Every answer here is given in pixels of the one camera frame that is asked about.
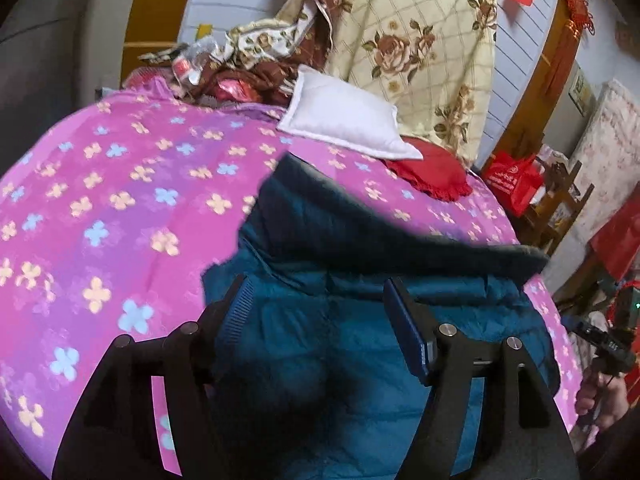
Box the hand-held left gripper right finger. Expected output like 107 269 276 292
382 276 581 480

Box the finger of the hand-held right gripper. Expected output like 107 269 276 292
560 314 608 346

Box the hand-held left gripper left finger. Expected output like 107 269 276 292
52 274 256 480

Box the teal down jacket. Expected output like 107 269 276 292
200 152 561 480

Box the person's right hand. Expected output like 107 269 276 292
575 372 633 431

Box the red cloth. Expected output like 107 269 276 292
590 200 640 281

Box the wooden chair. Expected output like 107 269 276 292
520 157 596 256

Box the red fringed cushion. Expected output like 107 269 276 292
385 135 473 202

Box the red shopping bag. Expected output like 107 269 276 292
482 150 545 218

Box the pink floral bed sheet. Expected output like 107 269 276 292
0 72 586 480

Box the pale floral mattress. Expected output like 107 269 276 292
570 79 640 241

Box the red snack packet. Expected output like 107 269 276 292
210 79 258 107

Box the white pillow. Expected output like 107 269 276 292
276 65 425 161

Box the clear plastic bottle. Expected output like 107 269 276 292
172 37 221 86

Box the beige floral quilt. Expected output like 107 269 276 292
277 0 501 168

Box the framed wall picture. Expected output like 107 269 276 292
570 67 594 116

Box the wooden post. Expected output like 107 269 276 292
480 0 586 171
122 0 201 91

